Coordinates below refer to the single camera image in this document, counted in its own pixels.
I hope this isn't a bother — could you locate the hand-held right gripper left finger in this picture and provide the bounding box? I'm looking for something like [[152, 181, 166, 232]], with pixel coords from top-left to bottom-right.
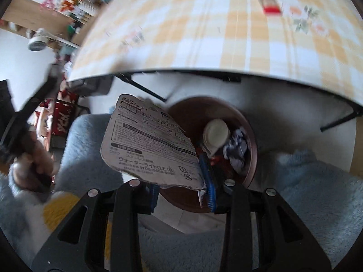
[[31, 180, 159, 272]]

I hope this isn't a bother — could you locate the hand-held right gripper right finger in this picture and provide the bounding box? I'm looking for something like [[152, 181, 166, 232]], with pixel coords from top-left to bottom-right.
[[199, 153, 332, 272]]

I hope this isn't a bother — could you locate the printed grey cardboard card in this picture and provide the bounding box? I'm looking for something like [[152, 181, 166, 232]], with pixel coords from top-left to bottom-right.
[[101, 94, 207, 209]]

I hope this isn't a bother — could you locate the person's left forearm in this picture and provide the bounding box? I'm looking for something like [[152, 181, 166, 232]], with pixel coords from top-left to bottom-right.
[[0, 164, 54, 227]]

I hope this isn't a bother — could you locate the white clip fan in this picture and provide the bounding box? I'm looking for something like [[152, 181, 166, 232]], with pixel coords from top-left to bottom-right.
[[28, 28, 53, 52]]

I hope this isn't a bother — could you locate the brown round bin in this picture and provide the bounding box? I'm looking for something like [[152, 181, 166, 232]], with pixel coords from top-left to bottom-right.
[[159, 96, 258, 214]]

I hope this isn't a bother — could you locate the crumpled blue white wrapper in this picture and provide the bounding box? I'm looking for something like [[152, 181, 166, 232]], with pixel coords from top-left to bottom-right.
[[223, 128, 248, 174]]

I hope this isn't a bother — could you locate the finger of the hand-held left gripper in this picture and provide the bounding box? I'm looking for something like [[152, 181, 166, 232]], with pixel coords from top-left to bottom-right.
[[21, 64, 62, 119]]

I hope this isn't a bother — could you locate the wooden shelf unit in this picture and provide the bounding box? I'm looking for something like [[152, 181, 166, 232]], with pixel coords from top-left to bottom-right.
[[0, 0, 81, 49]]

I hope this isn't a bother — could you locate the person's left hand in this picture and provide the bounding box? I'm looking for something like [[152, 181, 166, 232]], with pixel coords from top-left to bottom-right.
[[13, 133, 55, 192]]

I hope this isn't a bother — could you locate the red printed box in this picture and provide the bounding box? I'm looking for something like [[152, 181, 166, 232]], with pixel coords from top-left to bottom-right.
[[51, 99, 83, 139]]

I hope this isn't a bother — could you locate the fluffy light blue pajamas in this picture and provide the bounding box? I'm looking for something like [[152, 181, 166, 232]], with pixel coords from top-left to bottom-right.
[[54, 113, 363, 272]]

